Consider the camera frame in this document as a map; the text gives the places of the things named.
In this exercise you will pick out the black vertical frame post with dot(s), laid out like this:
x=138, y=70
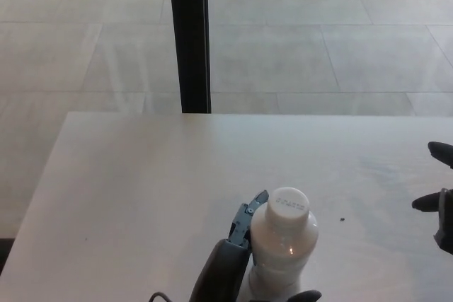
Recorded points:
x=191, y=36

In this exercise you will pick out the white translucent plastic bottle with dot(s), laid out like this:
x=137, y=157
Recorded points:
x=283, y=249

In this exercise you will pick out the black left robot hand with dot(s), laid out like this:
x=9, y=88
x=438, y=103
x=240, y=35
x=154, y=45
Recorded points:
x=221, y=270

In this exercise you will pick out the white plastic bottle cap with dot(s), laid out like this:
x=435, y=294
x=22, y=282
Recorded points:
x=288, y=204

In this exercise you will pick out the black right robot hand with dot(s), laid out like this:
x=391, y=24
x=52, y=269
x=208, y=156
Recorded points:
x=446, y=217

